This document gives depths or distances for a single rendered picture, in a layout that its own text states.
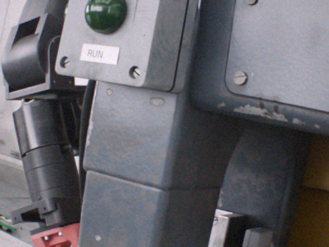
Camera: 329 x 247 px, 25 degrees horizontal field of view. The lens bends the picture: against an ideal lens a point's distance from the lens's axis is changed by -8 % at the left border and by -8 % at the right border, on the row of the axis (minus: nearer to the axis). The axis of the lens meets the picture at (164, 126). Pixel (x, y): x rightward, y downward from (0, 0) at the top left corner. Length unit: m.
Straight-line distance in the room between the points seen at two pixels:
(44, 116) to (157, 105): 0.27
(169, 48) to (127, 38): 0.03
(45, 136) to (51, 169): 0.03
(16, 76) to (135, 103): 0.29
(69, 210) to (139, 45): 0.29
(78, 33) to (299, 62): 0.15
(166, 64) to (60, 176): 0.30
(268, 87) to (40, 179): 0.34
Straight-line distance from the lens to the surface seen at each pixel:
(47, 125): 0.77
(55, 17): 0.79
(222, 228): 0.70
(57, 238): 0.77
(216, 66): 0.51
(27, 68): 0.78
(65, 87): 0.78
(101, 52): 0.50
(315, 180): 0.73
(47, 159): 0.77
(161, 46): 0.49
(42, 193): 0.76
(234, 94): 0.50
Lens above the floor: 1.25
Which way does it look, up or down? 3 degrees down
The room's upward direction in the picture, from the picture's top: 10 degrees clockwise
